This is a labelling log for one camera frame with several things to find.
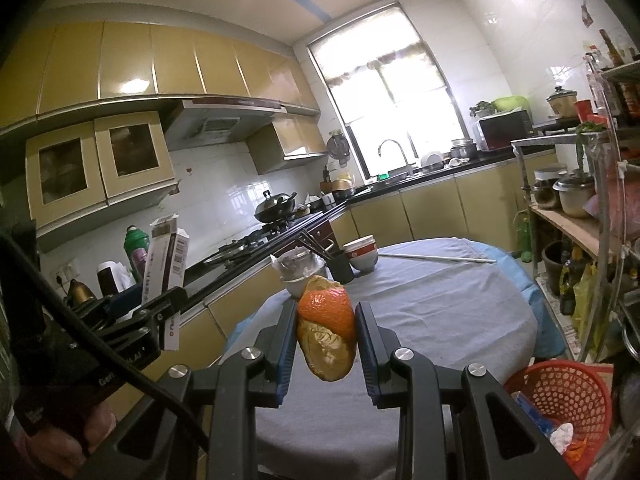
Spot yellow lower cabinets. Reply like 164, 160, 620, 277
200, 160, 561, 361

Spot glass door cabinet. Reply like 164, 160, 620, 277
25, 120, 108, 228
94, 110, 177, 201

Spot person's left hand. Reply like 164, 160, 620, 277
20, 400, 118, 480

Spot black bucket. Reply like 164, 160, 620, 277
541, 241, 566, 296

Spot small desk fan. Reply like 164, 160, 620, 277
327, 132, 351, 168

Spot beige cooker pot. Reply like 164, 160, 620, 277
547, 86, 580, 118

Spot yellow plastic bag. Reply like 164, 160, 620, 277
572, 262, 601, 341

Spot grey tablecloth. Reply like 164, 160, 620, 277
220, 237, 568, 466

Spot green plastic bottle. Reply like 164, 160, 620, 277
517, 210, 533, 261

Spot black wok with lid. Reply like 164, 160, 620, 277
254, 190, 298, 223

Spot white tissue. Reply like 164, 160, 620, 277
547, 422, 576, 453

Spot black cable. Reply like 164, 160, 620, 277
0, 232, 211, 453

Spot window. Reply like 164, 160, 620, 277
306, 2, 471, 181

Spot metal shelf rack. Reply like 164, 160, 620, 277
510, 55, 640, 361

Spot steel cooking pot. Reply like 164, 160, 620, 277
450, 139, 478, 161

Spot range hood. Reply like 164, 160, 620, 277
165, 99, 291, 151

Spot red plastic basket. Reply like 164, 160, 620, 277
502, 360, 614, 479

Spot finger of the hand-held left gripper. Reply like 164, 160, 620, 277
85, 287, 190, 341
65, 284, 146, 328

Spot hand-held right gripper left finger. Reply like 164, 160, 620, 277
87, 302, 301, 480

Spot white and dark carton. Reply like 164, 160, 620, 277
141, 214, 191, 352

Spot black microwave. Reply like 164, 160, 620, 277
477, 110, 535, 152

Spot covered bowl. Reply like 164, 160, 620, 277
271, 248, 327, 299

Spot black cup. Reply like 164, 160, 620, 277
327, 250, 356, 284

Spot white and black kettle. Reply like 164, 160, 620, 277
96, 261, 136, 297

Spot yellow upper cabinets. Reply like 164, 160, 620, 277
0, 20, 321, 127

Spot brass teapot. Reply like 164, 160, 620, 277
65, 279, 98, 306

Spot row of sauce bottles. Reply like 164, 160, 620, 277
585, 30, 640, 71

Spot green thermos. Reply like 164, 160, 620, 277
124, 225, 151, 283

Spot large orange peel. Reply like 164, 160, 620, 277
296, 275, 357, 382

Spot black countertop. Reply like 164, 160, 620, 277
175, 147, 556, 301

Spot gas stove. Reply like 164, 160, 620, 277
202, 225, 301, 266

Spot yellow cabinets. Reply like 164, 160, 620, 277
200, 160, 561, 361
0, 20, 321, 127

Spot white bowl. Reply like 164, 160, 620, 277
348, 252, 380, 274

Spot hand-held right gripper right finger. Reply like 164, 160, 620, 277
354, 302, 576, 480

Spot metal pot with lid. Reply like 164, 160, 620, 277
557, 172, 598, 219

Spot white rod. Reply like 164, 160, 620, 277
380, 251, 497, 265

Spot bunch of dark chopsticks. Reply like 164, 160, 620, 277
297, 230, 336, 262

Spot small orange peel pieces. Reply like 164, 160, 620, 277
565, 437, 592, 462

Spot metal faucet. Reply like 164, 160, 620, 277
377, 139, 416, 177

